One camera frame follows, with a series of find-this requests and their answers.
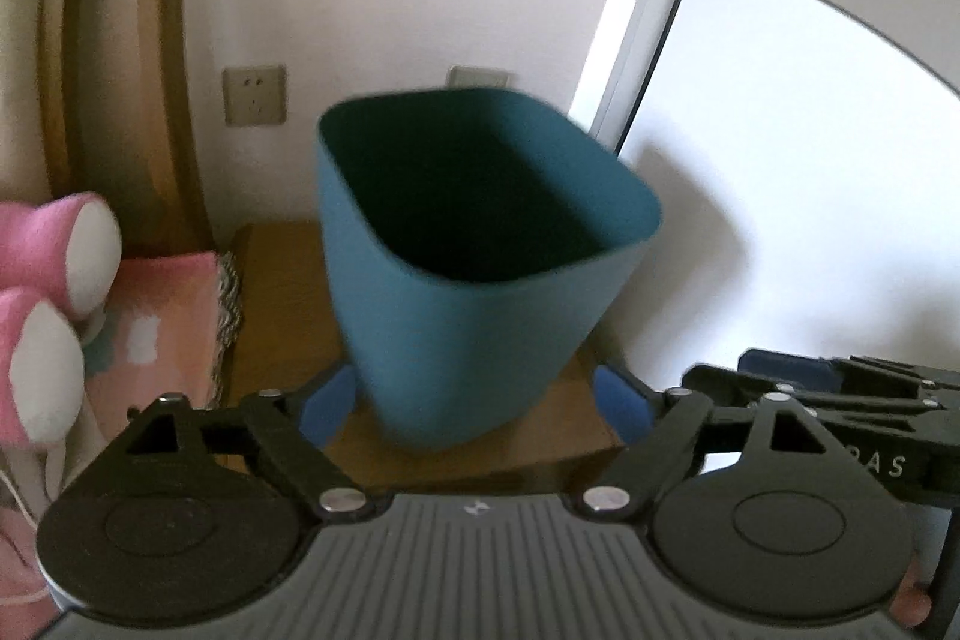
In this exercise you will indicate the beige wall socket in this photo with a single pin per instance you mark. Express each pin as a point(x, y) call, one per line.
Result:
point(254, 96)

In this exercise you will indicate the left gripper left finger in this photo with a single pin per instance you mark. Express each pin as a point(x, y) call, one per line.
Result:
point(281, 435)

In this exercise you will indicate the pink plush toy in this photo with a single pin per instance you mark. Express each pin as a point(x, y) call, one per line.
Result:
point(59, 261)

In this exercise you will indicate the colourful patterned bed blanket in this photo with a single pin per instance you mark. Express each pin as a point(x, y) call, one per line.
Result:
point(167, 325)

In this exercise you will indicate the person's right hand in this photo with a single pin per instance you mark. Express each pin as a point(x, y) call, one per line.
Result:
point(911, 605)

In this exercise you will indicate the teal plastic trash bin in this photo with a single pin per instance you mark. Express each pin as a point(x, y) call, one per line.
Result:
point(485, 186)

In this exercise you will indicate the dark wooden nightstand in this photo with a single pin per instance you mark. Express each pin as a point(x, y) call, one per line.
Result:
point(470, 388)

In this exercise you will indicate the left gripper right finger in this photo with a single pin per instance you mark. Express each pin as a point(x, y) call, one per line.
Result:
point(659, 431)

